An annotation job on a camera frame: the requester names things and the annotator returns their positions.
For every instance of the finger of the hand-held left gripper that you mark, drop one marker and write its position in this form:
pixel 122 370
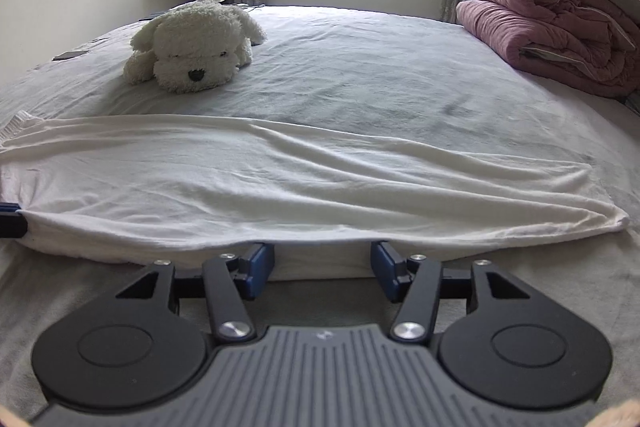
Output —
pixel 11 224

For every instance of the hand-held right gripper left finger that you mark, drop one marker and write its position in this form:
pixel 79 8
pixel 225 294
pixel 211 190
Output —
pixel 262 267

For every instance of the white pants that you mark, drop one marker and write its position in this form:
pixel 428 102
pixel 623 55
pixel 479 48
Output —
pixel 300 187

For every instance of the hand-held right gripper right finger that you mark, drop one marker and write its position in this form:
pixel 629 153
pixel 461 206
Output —
pixel 385 267

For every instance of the white plush dog toy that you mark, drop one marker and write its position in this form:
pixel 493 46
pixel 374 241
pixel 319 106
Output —
pixel 195 42

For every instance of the pink folded quilt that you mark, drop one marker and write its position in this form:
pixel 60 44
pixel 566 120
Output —
pixel 550 27

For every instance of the black phone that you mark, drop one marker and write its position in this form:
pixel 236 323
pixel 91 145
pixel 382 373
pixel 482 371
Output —
pixel 69 55

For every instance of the black tablet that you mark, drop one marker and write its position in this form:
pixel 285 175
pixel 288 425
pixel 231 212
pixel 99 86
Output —
pixel 150 15

